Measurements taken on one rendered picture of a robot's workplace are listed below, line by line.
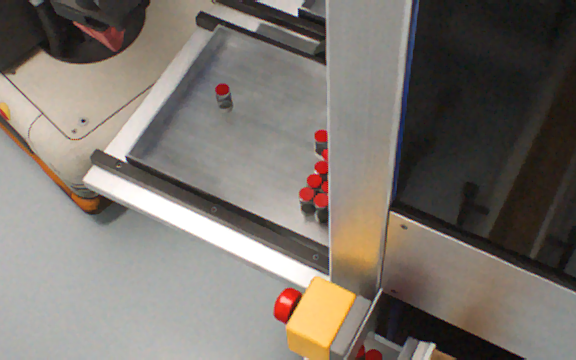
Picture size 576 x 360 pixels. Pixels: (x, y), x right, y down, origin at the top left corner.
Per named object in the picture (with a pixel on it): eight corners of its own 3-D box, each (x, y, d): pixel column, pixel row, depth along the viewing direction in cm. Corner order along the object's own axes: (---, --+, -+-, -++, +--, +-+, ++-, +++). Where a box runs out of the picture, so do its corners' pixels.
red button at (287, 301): (315, 306, 100) (314, 293, 97) (299, 336, 98) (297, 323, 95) (286, 293, 101) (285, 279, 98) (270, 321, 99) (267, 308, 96)
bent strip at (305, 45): (342, 53, 131) (343, 28, 126) (333, 68, 129) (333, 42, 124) (261, 23, 135) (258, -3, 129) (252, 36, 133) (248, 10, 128)
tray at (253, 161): (424, 118, 124) (426, 104, 121) (345, 266, 113) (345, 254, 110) (220, 39, 133) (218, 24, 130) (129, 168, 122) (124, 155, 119)
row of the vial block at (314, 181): (367, 120, 124) (368, 101, 120) (311, 219, 116) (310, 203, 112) (353, 115, 125) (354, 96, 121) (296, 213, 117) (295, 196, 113)
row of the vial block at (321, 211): (381, 126, 124) (383, 107, 120) (326, 225, 116) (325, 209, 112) (367, 120, 124) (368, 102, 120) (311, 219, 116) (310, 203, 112)
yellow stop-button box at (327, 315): (370, 324, 100) (373, 300, 94) (343, 378, 97) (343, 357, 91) (313, 296, 102) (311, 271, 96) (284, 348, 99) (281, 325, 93)
